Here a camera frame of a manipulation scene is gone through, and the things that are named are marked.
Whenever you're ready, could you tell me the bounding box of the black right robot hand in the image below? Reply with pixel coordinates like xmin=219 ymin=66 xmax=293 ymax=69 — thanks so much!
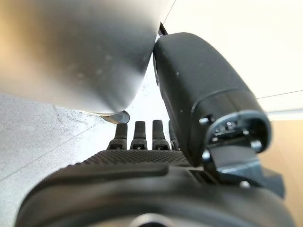
xmin=14 ymin=32 xmax=296 ymax=227

